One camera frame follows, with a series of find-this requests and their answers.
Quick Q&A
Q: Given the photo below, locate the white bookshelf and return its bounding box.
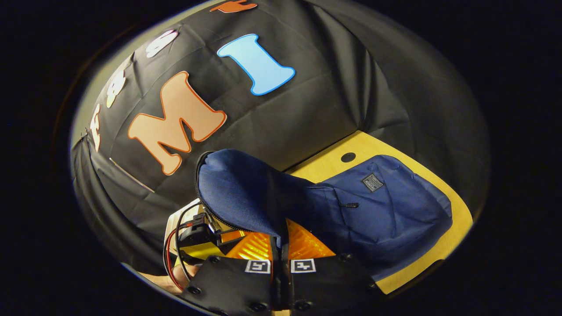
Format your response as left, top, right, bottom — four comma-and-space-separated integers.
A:
165, 198, 207, 264

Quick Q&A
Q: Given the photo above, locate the red and black cable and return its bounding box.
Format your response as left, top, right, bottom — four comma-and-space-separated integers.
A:
162, 201, 202, 292

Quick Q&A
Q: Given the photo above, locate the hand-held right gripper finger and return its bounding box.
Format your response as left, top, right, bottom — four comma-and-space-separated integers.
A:
281, 219, 388, 316
181, 230, 281, 316

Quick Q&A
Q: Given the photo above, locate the blue schoolbag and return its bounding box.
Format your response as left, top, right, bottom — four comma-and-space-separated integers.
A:
195, 149, 453, 281

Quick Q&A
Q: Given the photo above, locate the black backdrop cloth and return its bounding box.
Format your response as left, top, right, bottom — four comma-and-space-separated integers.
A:
70, 0, 490, 281

